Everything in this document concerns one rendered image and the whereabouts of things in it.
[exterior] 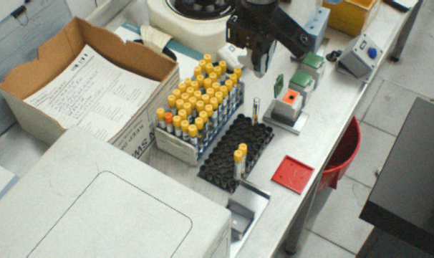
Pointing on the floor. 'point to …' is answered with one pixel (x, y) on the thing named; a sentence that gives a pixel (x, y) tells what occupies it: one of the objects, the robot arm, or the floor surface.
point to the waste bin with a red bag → (337, 165)
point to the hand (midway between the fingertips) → (263, 74)
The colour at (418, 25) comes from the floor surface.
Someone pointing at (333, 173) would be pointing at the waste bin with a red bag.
